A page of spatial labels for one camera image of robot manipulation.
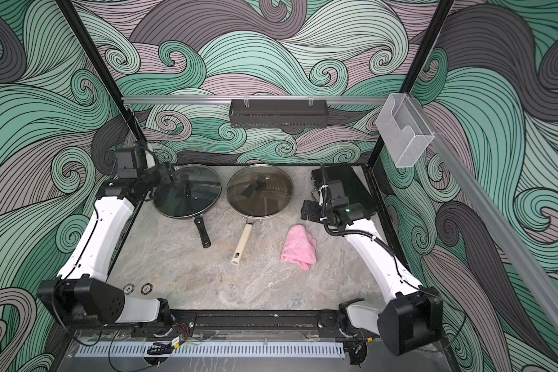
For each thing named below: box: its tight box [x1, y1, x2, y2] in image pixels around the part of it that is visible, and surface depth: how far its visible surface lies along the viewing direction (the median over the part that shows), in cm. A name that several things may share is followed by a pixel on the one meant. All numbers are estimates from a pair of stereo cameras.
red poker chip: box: [140, 282, 153, 296], surface depth 83 cm
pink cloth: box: [280, 223, 317, 271], surface depth 89 cm
